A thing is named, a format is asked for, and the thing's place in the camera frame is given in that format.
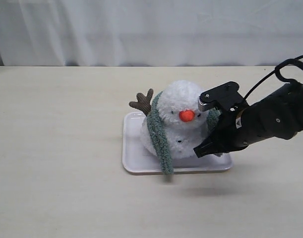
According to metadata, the white plastic tray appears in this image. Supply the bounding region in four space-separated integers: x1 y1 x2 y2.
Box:
122 112 234 175

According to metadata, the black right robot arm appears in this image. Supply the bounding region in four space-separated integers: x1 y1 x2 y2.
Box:
193 81 303 158

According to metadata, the white backdrop curtain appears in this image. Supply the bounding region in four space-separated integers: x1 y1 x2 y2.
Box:
0 0 303 66

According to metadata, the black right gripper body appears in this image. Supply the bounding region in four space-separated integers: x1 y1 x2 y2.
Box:
204 109 249 154

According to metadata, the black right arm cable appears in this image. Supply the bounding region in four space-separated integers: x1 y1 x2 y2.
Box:
242 53 303 100

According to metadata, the green fuzzy scarf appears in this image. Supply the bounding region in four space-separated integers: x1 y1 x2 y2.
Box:
146 91 224 176

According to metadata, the white plush snowman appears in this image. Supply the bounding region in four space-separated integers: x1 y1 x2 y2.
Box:
128 79 223 158

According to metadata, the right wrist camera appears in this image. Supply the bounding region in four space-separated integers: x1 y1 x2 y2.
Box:
198 81 248 112

